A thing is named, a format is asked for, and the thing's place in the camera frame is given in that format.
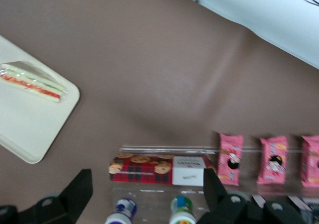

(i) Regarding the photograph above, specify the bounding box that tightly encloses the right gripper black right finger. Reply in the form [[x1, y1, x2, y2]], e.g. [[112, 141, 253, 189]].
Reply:
[[196, 168, 308, 224]]

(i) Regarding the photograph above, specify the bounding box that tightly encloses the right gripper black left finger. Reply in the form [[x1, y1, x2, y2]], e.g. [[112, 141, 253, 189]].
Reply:
[[0, 168, 94, 224]]

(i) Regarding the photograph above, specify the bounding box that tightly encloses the triangle sandwich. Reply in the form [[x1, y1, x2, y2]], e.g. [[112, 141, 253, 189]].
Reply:
[[0, 61, 68, 104]]

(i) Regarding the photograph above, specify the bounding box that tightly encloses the beige plastic tray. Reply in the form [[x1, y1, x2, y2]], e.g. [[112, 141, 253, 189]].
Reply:
[[0, 34, 81, 165]]

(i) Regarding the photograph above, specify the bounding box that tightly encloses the small black carton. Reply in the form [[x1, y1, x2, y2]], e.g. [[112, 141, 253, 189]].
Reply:
[[287, 195, 319, 224], [251, 194, 268, 208]]

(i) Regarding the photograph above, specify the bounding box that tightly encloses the green-lid yogurt cup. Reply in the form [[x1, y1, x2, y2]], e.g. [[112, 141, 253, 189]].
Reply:
[[169, 196, 198, 224]]

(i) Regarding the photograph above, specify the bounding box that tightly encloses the pink snack packet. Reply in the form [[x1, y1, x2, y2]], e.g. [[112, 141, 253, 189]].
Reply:
[[256, 135, 289, 185], [300, 134, 319, 188], [216, 133, 244, 186]]

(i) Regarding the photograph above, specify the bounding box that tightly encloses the blue-lid yogurt cup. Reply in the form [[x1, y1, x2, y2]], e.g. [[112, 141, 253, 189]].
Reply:
[[104, 197, 138, 224]]

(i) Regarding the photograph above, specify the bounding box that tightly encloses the clear acrylic stepped display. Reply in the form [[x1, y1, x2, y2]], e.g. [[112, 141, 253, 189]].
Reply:
[[111, 145, 319, 224]]

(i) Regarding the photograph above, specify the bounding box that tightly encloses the red plaid cookie box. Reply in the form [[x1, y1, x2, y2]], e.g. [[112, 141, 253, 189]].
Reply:
[[108, 153, 218, 187]]

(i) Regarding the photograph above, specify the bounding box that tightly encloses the brown paper table cover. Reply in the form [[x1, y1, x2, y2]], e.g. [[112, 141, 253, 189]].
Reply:
[[0, 0, 319, 224]]

